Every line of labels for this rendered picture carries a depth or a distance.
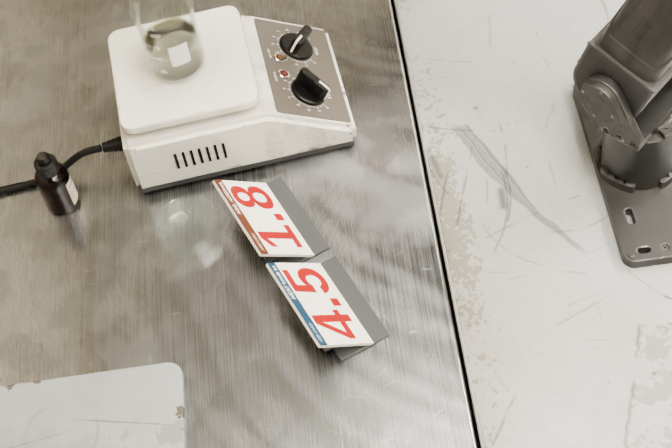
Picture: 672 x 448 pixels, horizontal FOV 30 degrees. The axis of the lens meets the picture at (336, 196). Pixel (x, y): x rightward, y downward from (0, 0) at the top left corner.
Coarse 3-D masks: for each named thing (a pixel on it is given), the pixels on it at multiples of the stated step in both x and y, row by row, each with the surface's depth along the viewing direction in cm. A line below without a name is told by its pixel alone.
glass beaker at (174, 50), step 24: (144, 0) 105; (168, 0) 106; (192, 0) 103; (144, 24) 102; (168, 24) 101; (192, 24) 103; (144, 48) 105; (168, 48) 103; (192, 48) 105; (168, 72) 106; (192, 72) 107
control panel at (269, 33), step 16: (272, 32) 114; (288, 32) 115; (320, 32) 117; (272, 48) 112; (320, 48) 115; (272, 64) 111; (288, 64) 112; (304, 64) 113; (320, 64) 114; (272, 80) 110; (288, 80) 110; (336, 80) 113; (288, 96) 109; (336, 96) 112; (288, 112) 108; (304, 112) 109; (320, 112) 110; (336, 112) 110
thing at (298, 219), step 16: (272, 192) 110; (288, 192) 110; (288, 208) 109; (240, 224) 104; (304, 224) 108; (304, 240) 107; (320, 240) 106; (272, 256) 103; (288, 256) 104; (304, 256) 105
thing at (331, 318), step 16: (288, 272) 101; (304, 272) 103; (320, 272) 104; (304, 288) 101; (320, 288) 102; (304, 304) 99; (320, 304) 100; (336, 304) 101; (320, 320) 99; (336, 320) 100; (352, 320) 101; (336, 336) 98; (352, 336) 99
